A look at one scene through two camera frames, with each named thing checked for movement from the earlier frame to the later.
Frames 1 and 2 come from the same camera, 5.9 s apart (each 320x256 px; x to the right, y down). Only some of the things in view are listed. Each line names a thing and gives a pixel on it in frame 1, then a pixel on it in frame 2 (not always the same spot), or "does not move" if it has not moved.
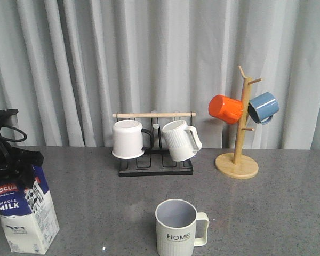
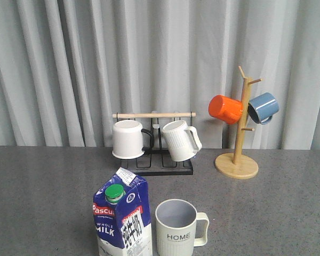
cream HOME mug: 180,228 does not move
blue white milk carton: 27,213 → 122,216
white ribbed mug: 183,141 does not move
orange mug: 225,109 does not move
